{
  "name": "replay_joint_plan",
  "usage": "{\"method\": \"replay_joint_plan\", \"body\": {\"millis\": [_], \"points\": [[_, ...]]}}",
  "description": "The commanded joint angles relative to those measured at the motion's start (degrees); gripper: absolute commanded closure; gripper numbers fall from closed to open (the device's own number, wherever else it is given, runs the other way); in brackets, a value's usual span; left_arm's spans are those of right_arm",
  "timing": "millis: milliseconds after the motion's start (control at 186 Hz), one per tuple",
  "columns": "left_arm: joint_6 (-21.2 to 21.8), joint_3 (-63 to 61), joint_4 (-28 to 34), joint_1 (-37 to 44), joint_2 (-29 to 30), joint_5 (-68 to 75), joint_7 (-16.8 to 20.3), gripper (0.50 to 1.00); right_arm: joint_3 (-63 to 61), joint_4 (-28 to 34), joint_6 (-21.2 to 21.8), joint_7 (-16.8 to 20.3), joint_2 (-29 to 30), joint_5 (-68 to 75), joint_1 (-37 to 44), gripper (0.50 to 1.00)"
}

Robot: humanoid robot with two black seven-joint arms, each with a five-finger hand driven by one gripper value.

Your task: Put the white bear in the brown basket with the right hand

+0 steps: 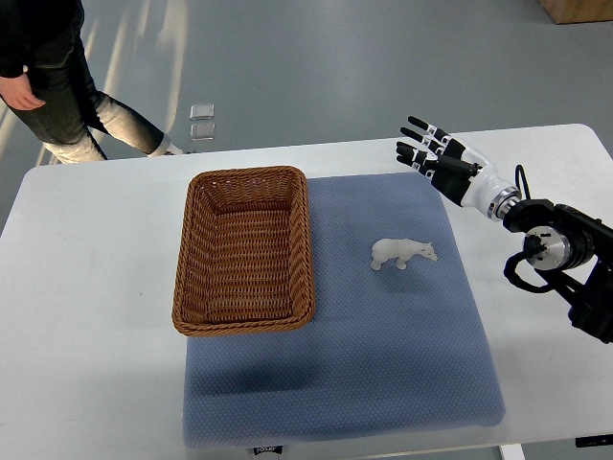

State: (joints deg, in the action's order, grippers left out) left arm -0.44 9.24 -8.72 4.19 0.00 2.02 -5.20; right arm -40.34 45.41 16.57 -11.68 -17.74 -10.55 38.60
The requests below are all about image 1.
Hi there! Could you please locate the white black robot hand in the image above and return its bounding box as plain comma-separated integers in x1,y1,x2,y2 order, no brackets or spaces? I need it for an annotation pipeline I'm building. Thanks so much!
397,116,522,221

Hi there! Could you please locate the white bear figurine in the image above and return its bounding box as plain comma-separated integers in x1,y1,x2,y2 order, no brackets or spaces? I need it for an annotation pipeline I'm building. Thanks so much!
370,239,438,271

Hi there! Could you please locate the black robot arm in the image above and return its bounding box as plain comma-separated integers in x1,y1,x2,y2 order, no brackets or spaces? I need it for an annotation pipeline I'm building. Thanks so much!
503,165,612,344

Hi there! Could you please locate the brown wicker basket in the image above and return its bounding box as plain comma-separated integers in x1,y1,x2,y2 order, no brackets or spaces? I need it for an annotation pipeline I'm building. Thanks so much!
171,166,315,336

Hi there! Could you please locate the blue textured mat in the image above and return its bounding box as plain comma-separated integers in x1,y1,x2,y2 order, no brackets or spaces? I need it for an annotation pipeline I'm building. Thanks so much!
183,172,505,449

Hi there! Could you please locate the brown wooden box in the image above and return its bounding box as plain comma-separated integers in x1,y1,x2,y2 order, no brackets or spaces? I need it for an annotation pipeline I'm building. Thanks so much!
538,0,612,25

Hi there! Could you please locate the lower clear floor tile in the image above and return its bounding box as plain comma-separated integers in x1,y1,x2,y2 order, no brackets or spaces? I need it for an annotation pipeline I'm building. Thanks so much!
190,122,216,141

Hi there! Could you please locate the black table control panel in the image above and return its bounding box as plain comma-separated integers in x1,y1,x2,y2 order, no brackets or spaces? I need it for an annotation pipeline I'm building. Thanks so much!
575,438,613,449

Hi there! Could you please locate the person in dark clothes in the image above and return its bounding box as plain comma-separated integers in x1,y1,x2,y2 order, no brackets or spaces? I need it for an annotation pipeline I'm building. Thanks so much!
1,1,182,164

